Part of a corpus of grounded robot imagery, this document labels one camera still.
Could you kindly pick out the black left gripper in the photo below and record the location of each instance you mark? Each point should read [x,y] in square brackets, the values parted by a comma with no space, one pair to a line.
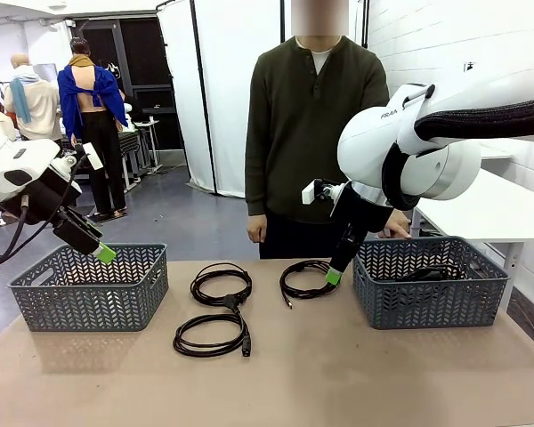
[40,200]

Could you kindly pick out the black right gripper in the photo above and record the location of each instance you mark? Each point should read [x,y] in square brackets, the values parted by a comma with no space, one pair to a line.
[360,213]

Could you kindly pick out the person's right forearm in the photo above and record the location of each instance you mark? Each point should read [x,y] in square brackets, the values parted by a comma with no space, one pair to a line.
[256,191]

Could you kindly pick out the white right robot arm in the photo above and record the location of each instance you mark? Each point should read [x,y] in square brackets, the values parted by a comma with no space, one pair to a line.
[369,142]

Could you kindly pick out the person's left hand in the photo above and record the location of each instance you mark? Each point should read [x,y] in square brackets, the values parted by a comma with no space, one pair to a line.
[400,227]

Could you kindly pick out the person's right hand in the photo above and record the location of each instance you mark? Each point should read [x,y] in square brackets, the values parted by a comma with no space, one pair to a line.
[256,229]

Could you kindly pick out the grey plastic lattice basket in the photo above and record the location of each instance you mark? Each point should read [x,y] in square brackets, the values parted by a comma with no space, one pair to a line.
[93,307]
[427,307]

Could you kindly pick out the person in green sweater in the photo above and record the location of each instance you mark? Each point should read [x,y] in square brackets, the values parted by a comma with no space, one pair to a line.
[302,133]

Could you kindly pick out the bald mannequin beige jacket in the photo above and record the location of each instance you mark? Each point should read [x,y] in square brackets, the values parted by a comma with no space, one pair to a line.
[35,111]

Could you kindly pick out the mannequin with blue garment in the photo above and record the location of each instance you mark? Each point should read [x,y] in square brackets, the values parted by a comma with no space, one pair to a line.
[93,98]

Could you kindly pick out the background person dark clothes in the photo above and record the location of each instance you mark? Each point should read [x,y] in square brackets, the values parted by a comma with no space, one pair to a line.
[127,100]

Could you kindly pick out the computer monitor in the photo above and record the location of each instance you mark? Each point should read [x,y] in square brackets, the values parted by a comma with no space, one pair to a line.
[46,72]

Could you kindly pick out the black framed partition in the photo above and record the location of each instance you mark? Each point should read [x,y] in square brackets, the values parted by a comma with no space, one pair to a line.
[147,53]

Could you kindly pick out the right arm black braided sleeve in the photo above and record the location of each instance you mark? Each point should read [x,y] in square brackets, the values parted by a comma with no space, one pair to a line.
[494,118]

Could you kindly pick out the black light stand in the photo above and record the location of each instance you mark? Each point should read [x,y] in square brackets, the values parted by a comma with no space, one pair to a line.
[364,22]

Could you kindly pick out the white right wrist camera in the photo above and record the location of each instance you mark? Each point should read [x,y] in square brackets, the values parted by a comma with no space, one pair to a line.
[308,195]

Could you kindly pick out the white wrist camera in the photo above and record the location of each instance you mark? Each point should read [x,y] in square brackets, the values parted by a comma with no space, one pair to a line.
[92,156]
[308,195]

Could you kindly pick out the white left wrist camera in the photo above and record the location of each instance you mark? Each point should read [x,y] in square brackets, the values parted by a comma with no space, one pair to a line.
[92,156]

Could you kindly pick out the white backdrop screen black frame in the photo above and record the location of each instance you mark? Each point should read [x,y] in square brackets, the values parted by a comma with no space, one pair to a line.
[178,89]

